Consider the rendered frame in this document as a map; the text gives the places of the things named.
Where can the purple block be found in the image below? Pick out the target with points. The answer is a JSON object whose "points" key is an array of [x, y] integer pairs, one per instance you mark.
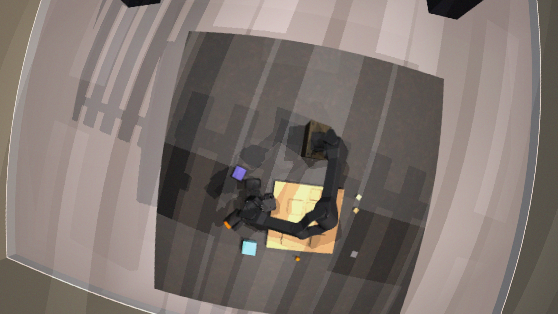
{"points": [[239, 173]]}

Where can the light blue flat block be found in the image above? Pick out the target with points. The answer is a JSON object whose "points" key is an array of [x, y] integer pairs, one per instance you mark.
{"points": [[249, 247]]}

